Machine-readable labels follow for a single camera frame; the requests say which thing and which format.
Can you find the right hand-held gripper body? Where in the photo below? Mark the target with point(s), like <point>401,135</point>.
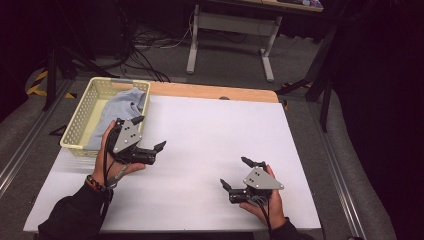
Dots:
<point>261,180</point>

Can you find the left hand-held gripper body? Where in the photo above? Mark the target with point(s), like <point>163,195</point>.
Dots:
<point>128,136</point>

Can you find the light blue sleeveless top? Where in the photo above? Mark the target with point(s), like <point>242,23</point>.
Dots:
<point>116,106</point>

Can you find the cream perforated plastic basket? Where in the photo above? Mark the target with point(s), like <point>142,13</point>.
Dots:
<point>76,123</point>

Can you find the person's right hand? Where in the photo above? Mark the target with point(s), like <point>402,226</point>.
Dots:
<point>276,206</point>

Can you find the person's left hand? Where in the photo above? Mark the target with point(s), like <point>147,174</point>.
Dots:
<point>100,163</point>

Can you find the white table sheet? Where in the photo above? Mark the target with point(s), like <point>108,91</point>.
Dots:
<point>200,150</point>

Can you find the dark round table grommet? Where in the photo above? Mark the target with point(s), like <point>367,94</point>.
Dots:
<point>224,98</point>

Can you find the black metal stand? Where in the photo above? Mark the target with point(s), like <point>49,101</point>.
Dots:
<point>320,66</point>
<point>51,66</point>

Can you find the yellow black floor tape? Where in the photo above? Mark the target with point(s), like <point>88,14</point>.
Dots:
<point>38,83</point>

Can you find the desk with white legs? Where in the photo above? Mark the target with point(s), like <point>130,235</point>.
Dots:
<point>233,23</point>

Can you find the colourful patterned object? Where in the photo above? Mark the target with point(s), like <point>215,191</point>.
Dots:
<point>311,2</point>

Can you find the metal floor rail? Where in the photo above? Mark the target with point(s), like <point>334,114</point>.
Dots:
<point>336,166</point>
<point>26,150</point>

